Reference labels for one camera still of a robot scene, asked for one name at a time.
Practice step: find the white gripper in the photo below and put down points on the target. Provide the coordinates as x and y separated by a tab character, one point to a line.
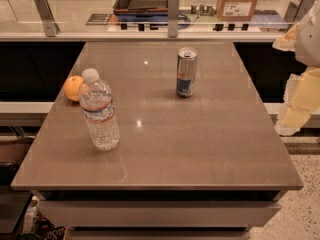
309	43

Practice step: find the clear plastic water bottle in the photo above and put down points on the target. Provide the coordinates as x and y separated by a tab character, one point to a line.
96	101

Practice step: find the cardboard box with label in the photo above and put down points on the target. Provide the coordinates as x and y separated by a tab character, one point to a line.
235	10

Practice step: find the silver blue energy drink can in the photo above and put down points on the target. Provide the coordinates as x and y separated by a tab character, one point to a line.
186	71

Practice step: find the orange fruit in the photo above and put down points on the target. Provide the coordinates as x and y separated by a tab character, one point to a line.
71	87

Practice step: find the right metal railing bracket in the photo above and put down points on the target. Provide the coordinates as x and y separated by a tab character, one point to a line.
297	9

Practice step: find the metal railing bracket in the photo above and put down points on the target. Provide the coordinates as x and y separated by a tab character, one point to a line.
173	12
50	26
297	9

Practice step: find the middle metal railing bracket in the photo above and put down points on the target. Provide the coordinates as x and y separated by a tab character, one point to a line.
173	12

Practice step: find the blue mat with cable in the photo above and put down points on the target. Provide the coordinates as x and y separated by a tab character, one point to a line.
153	19

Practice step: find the left metal railing bracket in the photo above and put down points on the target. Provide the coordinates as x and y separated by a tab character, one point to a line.
50	26

